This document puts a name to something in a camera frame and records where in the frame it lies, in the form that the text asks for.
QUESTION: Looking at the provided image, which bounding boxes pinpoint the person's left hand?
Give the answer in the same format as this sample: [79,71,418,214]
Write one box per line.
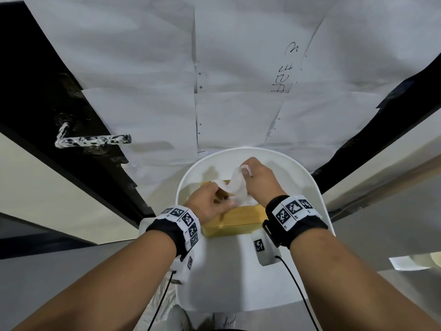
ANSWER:
[184,182,237,226]

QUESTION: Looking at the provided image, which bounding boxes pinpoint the person's right hand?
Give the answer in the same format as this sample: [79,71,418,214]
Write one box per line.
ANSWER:
[240,157,287,209]

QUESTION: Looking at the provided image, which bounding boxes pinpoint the white tissue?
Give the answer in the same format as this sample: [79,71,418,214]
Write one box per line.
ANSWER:
[210,165,259,207]

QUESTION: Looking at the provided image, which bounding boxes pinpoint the wooden tissue box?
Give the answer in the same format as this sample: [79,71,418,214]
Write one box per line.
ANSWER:
[200,181,268,238]

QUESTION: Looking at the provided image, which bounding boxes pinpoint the black door handle with foam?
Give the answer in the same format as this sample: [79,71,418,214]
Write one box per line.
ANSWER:
[54,115,132,150]

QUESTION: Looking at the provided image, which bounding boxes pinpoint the person's left forearm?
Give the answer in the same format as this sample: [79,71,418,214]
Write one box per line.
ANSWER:
[13,230,177,331]

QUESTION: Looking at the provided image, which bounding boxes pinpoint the person's right forearm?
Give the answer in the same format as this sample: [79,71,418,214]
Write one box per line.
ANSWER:
[289,228,441,331]

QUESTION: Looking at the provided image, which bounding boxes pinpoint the black left wristband with markers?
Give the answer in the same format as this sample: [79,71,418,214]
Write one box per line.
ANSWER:
[146,205,201,257]

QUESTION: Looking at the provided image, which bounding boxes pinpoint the black wristband with markers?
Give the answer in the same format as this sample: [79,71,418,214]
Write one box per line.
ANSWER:
[146,205,201,257]
[263,195,328,249]

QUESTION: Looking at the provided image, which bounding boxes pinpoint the black right wristband with markers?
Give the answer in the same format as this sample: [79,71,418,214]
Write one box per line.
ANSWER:
[263,195,328,249]

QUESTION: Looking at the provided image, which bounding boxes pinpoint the white plastic chair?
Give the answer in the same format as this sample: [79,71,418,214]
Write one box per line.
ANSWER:
[137,147,337,313]

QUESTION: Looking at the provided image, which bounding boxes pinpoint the gray shoe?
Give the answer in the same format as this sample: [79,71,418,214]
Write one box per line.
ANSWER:
[167,305,190,331]

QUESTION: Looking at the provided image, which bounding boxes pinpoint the white paper sheets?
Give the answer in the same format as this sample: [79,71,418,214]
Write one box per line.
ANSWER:
[22,0,441,204]

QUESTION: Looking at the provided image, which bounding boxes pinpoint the white flat object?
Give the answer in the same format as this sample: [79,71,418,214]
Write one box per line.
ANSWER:
[389,253,441,272]

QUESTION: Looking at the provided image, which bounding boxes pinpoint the black framed glass partition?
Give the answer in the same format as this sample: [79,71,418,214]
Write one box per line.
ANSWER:
[0,211,97,261]

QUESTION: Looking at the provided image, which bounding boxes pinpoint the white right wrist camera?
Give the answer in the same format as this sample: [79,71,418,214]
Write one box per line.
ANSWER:
[251,229,283,267]

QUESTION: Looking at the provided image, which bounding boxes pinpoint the black left camera cable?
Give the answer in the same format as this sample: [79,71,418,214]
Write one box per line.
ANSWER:
[147,270,175,331]

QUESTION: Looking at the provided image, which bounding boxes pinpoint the black camera cable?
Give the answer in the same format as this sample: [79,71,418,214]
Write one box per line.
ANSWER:
[275,255,321,331]
[147,270,175,331]

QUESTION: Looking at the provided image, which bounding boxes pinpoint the black right camera cable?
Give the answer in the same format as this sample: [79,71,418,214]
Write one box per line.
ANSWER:
[275,255,321,331]

